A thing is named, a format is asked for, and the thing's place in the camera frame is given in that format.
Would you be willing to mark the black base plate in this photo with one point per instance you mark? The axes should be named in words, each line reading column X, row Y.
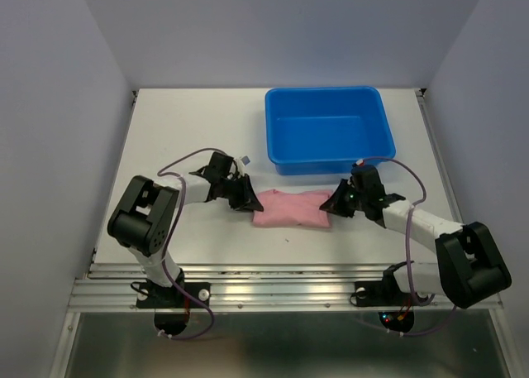
column 152, row 296
column 379, row 293

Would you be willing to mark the blue plastic bin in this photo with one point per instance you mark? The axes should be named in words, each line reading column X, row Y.
column 322, row 131

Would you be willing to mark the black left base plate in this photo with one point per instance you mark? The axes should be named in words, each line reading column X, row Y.
column 152, row 296

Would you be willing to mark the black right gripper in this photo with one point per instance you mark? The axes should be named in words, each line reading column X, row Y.
column 334, row 204

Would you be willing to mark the aluminium mounting rail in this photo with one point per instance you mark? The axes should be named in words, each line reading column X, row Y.
column 234, row 289

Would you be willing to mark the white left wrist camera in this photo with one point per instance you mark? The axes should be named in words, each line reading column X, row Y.
column 241, row 163

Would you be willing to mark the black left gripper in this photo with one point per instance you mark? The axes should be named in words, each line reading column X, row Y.
column 246, row 200

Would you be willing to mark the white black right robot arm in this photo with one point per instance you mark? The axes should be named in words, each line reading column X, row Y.
column 469, row 266

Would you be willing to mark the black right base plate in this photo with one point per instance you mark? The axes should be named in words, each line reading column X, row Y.
column 379, row 293

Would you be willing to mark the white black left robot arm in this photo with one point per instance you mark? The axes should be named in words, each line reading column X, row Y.
column 145, row 217

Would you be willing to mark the pink t-shirt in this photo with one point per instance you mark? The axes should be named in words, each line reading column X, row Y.
column 292, row 210

